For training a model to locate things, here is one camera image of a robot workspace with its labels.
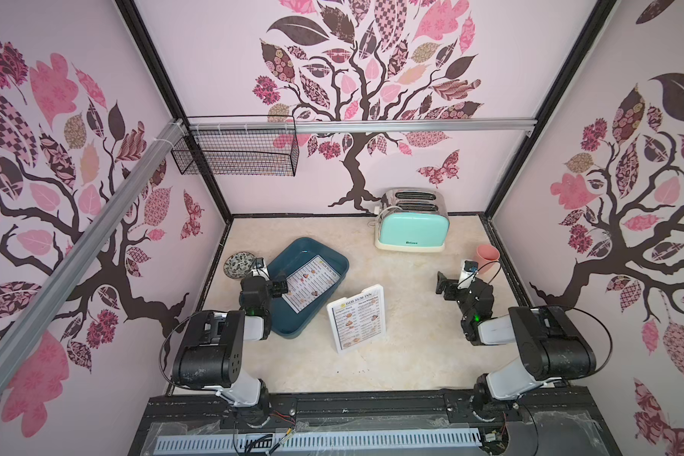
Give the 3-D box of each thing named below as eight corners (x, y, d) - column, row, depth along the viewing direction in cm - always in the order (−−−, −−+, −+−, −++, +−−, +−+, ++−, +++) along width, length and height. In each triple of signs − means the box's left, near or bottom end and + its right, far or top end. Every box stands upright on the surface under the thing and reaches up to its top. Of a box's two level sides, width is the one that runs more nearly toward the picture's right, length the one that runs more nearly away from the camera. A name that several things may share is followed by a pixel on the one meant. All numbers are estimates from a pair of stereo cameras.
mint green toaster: (376, 253, 110) (379, 222, 96) (372, 210, 126) (375, 178, 113) (441, 253, 110) (455, 222, 96) (430, 210, 126) (439, 178, 113)
